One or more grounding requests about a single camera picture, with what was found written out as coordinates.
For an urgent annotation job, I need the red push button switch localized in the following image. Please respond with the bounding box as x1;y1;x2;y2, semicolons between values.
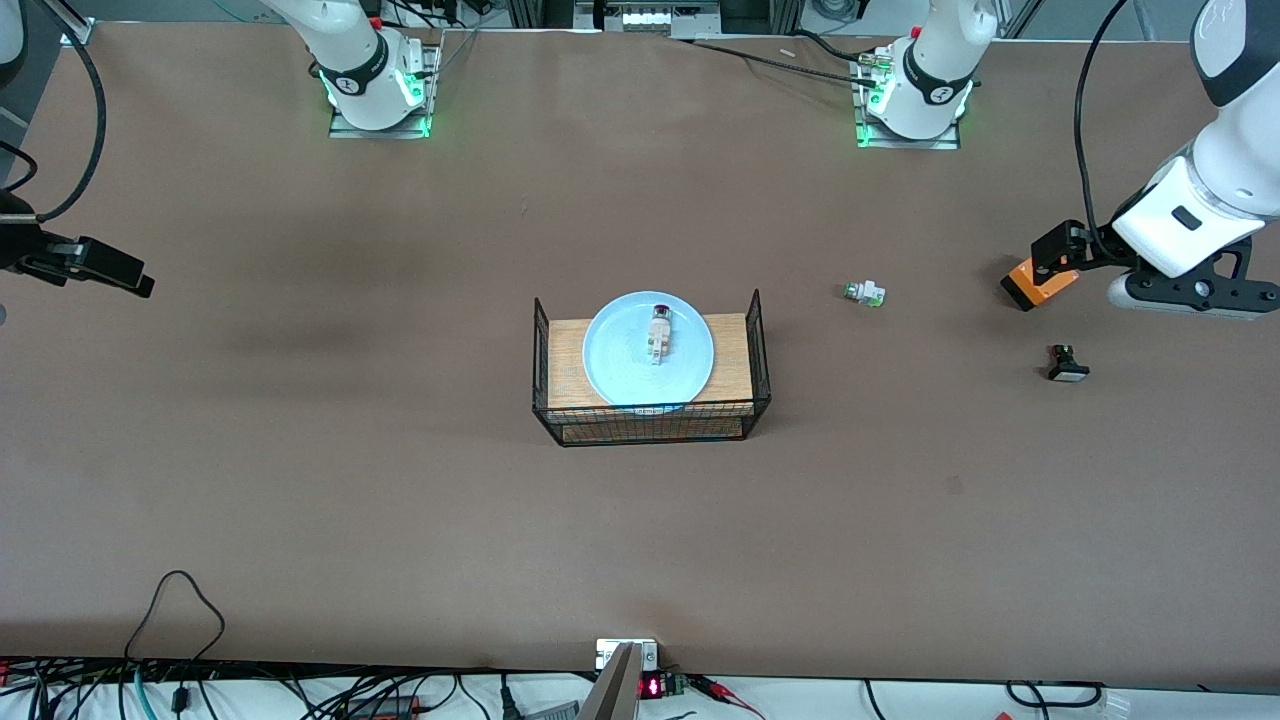
645;303;674;367

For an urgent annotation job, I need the light blue round plate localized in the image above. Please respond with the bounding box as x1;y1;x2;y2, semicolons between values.
582;291;715;409

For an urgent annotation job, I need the white lit electronics unit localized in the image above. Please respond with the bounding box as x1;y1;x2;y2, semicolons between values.
575;0;721;39

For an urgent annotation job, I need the red clip test lead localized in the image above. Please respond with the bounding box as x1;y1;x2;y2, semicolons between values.
690;675;766;720

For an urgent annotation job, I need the orange button enclosure box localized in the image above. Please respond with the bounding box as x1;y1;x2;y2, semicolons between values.
1001;255;1083;313

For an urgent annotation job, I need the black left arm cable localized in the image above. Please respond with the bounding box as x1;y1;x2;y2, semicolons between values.
1074;0;1133;263

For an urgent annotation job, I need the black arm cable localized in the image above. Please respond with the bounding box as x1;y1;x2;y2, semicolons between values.
1074;0;1133;263
0;20;108;223

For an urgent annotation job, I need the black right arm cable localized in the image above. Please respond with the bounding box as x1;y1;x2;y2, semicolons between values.
0;20;108;223

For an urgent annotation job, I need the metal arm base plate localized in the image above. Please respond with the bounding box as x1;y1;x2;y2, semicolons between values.
855;60;963;151
328;40;441;139

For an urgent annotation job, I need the aluminium frame profile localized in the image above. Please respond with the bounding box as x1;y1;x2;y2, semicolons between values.
35;0;96;46

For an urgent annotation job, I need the short black table cable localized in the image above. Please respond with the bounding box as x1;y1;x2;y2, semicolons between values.
790;28;871;63

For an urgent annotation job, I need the black wire rack wooden top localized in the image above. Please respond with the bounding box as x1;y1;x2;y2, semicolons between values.
532;289;772;448

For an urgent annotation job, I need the thin black looped cable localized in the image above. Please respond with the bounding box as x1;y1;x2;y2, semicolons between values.
125;570;227;663

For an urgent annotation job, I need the long black table cable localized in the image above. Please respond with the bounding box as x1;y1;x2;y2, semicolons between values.
670;36;891;86

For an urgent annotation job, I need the black coiled floor cable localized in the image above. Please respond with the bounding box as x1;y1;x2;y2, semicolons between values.
1005;680;1106;711

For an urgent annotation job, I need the grey metal camera bracket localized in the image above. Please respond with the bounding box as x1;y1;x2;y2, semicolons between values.
578;639;661;720

